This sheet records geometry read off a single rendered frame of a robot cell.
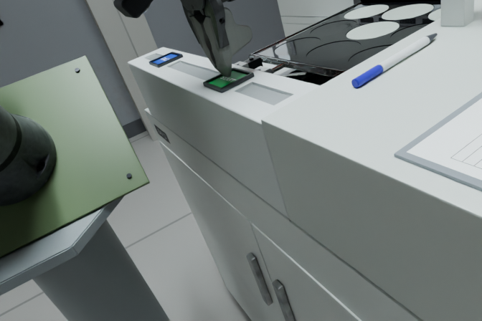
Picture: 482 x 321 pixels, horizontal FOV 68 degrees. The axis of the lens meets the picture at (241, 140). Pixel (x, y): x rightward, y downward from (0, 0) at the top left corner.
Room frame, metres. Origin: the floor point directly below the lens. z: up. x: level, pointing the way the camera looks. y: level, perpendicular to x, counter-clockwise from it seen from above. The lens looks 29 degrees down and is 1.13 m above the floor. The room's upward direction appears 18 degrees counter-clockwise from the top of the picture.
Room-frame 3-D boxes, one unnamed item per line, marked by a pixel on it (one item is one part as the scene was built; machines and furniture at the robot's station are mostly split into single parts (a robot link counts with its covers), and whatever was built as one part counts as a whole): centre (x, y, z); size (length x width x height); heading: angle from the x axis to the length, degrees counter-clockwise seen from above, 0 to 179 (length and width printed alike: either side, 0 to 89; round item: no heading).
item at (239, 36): (0.48, -0.03, 1.01); 0.06 x 0.03 x 0.09; 113
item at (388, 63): (0.36, -0.19, 0.97); 0.14 x 0.01 x 0.01; 115
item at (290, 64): (0.62, -0.15, 0.90); 0.38 x 0.01 x 0.01; 23
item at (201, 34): (0.51, -0.02, 1.01); 0.06 x 0.03 x 0.09; 113
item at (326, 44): (0.69, -0.32, 0.90); 0.34 x 0.34 x 0.01; 23
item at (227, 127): (0.61, 0.04, 0.89); 0.55 x 0.09 x 0.14; 23
